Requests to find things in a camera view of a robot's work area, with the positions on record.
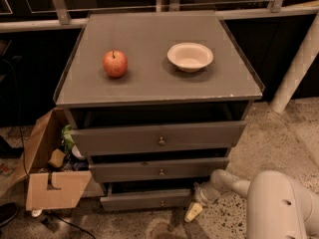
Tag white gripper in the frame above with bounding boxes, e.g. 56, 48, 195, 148
184, 182, 221, 222

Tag grey bottom drawer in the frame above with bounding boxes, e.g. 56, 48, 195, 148
100, 181, 192, 211

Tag grey drawer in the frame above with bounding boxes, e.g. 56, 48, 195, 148
90, 157, 229, 182
71, 120, 246, 156
100, 181, 192, 211

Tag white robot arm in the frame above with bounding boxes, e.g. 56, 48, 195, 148
184, 169, 319, 239

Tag grey middle drawer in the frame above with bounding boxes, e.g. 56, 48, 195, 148
90, 157, 229, 182

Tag grey drawer cabinet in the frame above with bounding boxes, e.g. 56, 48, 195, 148
53, 10, 266, 204

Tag grey top drawer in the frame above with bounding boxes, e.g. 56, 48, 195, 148
71, 120, 246, 156

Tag green plastic bag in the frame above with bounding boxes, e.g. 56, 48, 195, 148
61, 124, 75, 153

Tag yellow sponge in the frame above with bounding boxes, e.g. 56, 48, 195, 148
48, 148, 66, 168

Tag brown cardboard box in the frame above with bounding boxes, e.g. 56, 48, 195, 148
10, 109, 92, 211

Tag white bowl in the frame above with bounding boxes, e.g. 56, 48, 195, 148
166, 43, 213, 73

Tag red apple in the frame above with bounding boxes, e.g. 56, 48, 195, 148
103, 50, 128, 78

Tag metal railing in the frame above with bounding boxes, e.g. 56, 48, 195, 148
0, 0, 319, 33

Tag white diagonal post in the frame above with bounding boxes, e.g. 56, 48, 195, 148
270, 12, 319, 114

